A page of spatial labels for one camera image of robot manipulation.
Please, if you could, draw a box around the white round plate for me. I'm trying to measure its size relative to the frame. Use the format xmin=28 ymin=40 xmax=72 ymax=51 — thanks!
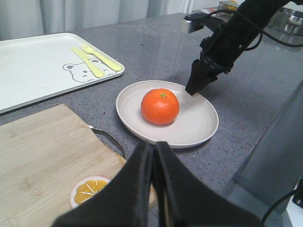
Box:
xmin=116 ymin=80 xmax=219 ymax=148

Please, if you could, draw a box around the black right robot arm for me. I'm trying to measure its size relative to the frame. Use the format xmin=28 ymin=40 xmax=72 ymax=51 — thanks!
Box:
xmin=185 ymin=0 xmax=288 ymax=95

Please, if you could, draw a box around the white rectangular tray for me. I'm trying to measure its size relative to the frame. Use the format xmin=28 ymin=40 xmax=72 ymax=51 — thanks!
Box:
xmin=0 ymin=33 xmax=125 ymax=114

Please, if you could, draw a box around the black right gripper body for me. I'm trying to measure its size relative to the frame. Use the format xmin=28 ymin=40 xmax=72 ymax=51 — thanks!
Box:
xmin=184 ymin=13 xmax=256 ymax=74

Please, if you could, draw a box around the black cable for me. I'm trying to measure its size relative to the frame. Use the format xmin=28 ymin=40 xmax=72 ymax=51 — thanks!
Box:
xmin=261 ymin=178 xmax=303 ymax=224
xmin=222 ymin=9 xmax=303 ymax=52

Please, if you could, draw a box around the wooden cutting board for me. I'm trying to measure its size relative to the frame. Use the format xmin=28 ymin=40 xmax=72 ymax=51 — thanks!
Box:
xmin=0 ymin=104 xmax=158 ymax=227

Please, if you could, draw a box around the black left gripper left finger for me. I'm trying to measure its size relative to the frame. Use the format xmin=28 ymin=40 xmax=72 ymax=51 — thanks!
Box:
xmin=53 ymin=142 xmax=152 ymax=227

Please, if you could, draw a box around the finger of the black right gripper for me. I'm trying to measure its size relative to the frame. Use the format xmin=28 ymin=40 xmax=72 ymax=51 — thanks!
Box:
xmin=190 ymin=70 xmax=217 ymax=95
xmin=185 ymin=59 xmax=208 ymax=93

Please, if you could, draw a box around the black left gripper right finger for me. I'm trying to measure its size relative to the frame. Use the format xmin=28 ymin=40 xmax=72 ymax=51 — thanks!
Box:
xmin=155 ymin=142 xmax=260 ymax=227

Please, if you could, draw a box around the yellow plastic fork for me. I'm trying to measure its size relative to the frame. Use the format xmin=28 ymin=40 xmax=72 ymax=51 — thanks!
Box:
xmin=81 ymin=44 xmax=123 ymax=72

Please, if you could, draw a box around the black lower cable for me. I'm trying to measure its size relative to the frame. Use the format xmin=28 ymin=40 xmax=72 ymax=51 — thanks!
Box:
xmin=261 ymin=178 xmax=303 ymax=224

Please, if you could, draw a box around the yellow plastic knife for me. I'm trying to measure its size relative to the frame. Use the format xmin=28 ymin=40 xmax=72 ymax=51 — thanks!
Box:
xmin=71 ymin=47 xmax=105 ymax=78

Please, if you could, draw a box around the orange slice toy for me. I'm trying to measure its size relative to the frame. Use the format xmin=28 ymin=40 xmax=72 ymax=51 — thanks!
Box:
xmin=70 ymin=175 xmax=111 ymax=209

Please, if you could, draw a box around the grey curtain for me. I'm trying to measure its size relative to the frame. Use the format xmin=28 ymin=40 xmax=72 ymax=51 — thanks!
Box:
xmin=0 ymin=0 xmax=247 ymax=41

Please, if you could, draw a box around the metal cutting board handle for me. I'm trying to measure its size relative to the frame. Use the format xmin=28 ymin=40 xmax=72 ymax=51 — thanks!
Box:
xmin=88 ymin=125 xmax=127 ymax=160

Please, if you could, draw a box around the orange mandarin fruit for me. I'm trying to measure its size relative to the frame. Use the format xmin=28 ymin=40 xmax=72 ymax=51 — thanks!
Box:
xmin=141 ymin=88 xmax=180 ymax=125

